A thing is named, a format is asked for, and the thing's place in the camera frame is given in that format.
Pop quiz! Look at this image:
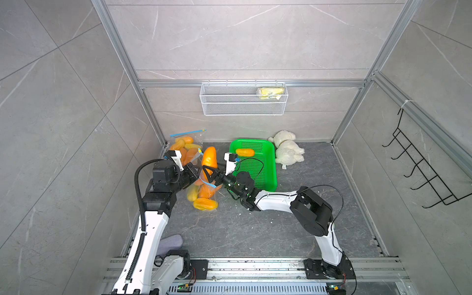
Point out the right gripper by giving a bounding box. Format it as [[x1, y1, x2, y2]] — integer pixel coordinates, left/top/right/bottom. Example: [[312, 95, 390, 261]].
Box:
[[205, 162, 245, 200]]

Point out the large orange mango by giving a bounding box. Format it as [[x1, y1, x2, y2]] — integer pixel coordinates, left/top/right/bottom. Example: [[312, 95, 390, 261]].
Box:
[[199, 184, 220, 199]]

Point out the clear zip-top bag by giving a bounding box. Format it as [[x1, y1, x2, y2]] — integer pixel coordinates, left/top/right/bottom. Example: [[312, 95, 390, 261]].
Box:
[[170, 129, 207, 165], [186, 170, 221, 211]]

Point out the small yellow orange mango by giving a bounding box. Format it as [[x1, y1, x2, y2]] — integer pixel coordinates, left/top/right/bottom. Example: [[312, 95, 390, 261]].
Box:
[[236, 148, 255, 157]]

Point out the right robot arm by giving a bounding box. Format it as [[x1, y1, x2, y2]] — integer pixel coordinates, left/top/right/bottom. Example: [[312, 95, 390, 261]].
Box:
[[202, 153, 356, 280]]

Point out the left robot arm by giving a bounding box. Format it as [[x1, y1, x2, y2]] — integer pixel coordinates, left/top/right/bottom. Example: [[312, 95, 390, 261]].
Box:
[[111, 151, 200, 295]]

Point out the white plush toy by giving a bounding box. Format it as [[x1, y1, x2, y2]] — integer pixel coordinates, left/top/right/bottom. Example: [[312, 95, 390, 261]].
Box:
[[267, 130, 305, 170]]

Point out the grey purple cloth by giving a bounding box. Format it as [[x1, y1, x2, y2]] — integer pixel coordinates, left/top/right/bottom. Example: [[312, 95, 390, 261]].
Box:
[[156, 234, 183, 257]]

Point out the white wire wall basket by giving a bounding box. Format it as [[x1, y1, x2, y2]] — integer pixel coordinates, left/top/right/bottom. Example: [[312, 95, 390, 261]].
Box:
[[199, 82, 288, 116]]

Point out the yellow sponge in wire basket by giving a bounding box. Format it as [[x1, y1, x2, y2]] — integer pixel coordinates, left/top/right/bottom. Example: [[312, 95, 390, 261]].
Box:
[[256, 87, 285, 100]]

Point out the metal base rail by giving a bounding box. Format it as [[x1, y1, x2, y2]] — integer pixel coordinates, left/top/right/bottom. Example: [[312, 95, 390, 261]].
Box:
[[100, 255, 417, 295]]

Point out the black wall hook rack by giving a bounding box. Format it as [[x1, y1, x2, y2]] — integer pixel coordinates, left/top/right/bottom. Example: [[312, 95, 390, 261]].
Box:
[[382, 108, 472, 209]]

